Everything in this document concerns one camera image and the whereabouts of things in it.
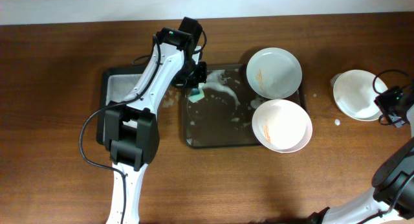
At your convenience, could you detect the green yellow sponge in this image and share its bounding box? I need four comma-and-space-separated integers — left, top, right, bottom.
188, 87, 204, 103

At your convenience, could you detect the pinkish white plate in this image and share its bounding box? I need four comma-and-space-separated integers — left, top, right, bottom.
252, 99, 313, 153

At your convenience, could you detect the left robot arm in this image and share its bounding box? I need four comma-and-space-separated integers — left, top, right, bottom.
103, 17, 206, 223

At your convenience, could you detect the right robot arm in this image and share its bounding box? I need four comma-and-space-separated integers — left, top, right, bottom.
305, 85, 413, 224

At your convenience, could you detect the dark brown plate tray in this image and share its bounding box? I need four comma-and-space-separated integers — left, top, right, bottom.
180, 63, 307, 150

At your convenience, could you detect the black soapy sponge tray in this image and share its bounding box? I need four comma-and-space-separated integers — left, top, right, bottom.
96, 65, 145, 145

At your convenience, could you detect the pale blue plate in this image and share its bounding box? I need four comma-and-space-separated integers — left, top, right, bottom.
246, 47, 303, 99

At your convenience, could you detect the left black cable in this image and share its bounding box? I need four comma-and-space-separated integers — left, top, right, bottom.
78, 29, 208, 224

